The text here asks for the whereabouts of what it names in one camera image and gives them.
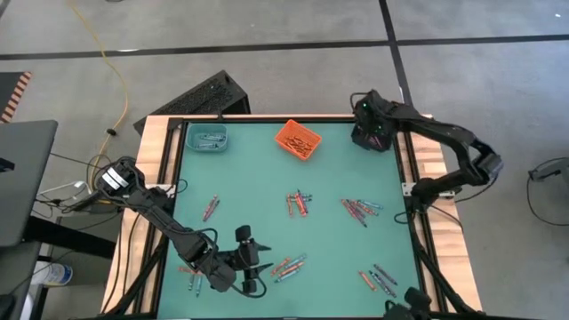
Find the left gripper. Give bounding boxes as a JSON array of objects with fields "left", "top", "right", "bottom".
[{"left": 230, "top": 224, "right": 275, "bottom": 294}]

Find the black plastic basket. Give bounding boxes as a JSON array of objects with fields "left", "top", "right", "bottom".
[{"left": 350, "top": 122, "right": 397, "bottom": 154}]

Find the orange plastic basket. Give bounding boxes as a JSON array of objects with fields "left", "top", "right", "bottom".
[{"left": 274, "top": 118, "right": 323, "bottom": 162}]

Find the green table mat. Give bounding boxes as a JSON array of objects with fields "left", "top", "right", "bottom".
[{"left": 156, "top": 121, "right": 427, "bottom": 319}]

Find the teal plastic bin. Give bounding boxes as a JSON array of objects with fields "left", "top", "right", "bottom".
[{"left": 185, "top": 123, "right": 229, "bottom": 155}]

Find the grey metal stand foot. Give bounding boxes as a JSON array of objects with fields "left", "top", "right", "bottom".
[{"left": 527, "top": 156, "right": 569, "bottom": 183}]

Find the white plastic bottle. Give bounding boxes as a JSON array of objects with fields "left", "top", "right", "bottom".
[{"left": 29, "top": 260, "right": 74, "bottom": 288}]

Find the small grey desk surface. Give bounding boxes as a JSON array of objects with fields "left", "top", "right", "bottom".
[{"left": 0, "top": 239, "right": 44, "bottom": 320}]

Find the large grey desk surface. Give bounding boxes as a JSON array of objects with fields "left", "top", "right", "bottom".
[{"left": 0, "top": 118, "right": 60, "bottom": 248}]

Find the black mat orange striped edge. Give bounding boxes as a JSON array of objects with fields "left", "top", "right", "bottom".
[{"left": 0, "top": 70, "right": 34, "bottom": 124}]

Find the black metal table frame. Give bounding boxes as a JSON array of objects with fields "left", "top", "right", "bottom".
[{"left": 100, "top": 114, "right": 485, "bottom": 320}]

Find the black floor cable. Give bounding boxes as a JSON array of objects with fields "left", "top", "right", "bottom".
[{"left": 525, "top": 175, "right": 569, "bottom": 228}]

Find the white cable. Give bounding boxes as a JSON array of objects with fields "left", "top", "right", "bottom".
[{"left": 38, "top": 180, "right": 92, "bottom": 197}]

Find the yellow cable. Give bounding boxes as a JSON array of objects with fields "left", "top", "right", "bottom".
[{"left": 66, "top": 0, "right": 130, "bottom": 179}]

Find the black cable bundle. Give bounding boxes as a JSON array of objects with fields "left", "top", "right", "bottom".
[{"left": 33, "top": 153, "right": 139, "bottom": 223}]

